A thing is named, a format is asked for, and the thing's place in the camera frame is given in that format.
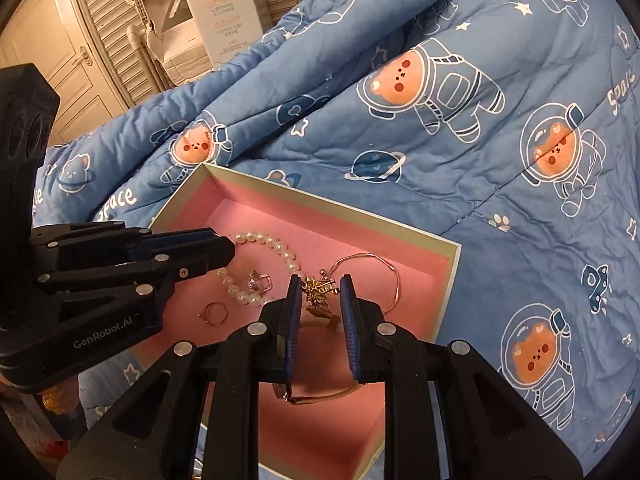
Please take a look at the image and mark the gold chain jewelry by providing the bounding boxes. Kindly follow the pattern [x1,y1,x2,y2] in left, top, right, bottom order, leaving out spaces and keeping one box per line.
[302,270,341,307]

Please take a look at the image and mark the gold hoop ring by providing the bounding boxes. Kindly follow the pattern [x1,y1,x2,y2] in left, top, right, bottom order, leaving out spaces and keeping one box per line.
[197,301,230,327]

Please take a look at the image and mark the black dial wrist watch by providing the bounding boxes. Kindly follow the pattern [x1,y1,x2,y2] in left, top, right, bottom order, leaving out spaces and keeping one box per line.
[272,305,361,404]

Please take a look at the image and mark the blue astronaut bear blanket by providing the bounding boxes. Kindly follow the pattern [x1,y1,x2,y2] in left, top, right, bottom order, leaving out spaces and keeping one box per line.
[30,0,640,461]

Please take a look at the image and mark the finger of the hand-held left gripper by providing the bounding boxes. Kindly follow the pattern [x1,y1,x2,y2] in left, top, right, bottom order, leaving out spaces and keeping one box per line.
[37,241,236,311]
[31,221,228,263]

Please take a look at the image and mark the small silver ring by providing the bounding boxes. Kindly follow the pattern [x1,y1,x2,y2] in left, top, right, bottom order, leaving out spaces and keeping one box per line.
[245,270,275,295]

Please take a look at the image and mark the louvered closet doors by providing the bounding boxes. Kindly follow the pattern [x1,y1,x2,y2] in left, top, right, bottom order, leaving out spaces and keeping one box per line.
[67,0,201,111]

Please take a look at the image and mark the white pearl bracelet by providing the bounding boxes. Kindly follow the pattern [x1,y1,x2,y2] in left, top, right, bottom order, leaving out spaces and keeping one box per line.
[217,230,301,308]

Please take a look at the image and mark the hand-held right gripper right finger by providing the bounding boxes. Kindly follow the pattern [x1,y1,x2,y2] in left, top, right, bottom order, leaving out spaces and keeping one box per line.
[340,274,586,480]

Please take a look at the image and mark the tall white carton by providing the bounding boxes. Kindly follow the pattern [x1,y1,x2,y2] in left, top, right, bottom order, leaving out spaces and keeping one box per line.
[180,0,266,68]

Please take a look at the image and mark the white baby high chair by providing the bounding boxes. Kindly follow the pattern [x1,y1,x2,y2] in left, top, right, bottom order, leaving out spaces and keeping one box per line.
[117,0,213,86]

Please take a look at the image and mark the pink lined jewelry box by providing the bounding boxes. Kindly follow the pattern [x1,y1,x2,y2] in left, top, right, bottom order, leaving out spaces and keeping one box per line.
[147,162,462,476]

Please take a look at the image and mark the white panel door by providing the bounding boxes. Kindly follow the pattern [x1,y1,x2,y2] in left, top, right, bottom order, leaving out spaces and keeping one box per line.
[0,0,131,143]

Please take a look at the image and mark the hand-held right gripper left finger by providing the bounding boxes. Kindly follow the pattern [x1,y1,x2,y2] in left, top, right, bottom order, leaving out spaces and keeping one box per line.
[57,275,303,480]

